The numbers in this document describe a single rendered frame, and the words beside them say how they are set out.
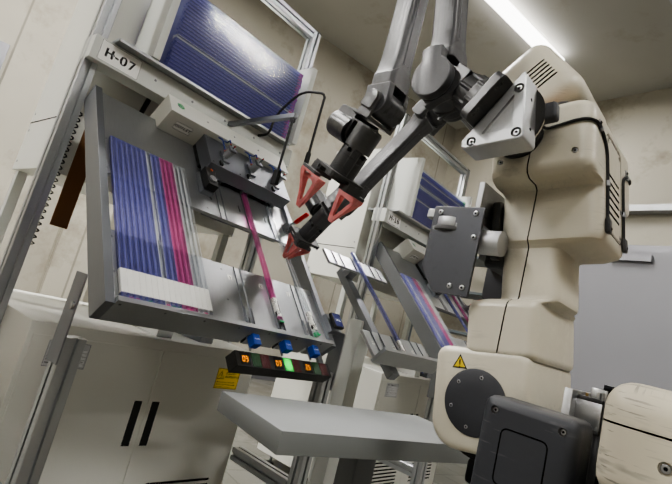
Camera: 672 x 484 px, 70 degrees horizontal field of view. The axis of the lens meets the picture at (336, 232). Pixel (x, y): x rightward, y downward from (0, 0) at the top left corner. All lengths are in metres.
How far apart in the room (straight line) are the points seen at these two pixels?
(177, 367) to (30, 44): 3.62
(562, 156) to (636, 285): 4.40
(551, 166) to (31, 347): 1.16
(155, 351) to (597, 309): 4.46
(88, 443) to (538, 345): 1.11
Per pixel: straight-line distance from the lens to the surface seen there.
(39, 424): 1.07
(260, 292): 1.35
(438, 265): 0.88
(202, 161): 1.54
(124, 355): 1.43
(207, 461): 1.70
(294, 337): 1.32
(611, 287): 5.30
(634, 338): 5.14
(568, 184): 0.89
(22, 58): 4.70
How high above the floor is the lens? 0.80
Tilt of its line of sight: 10 degrees up
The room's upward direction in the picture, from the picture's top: 15 degrees clockwise
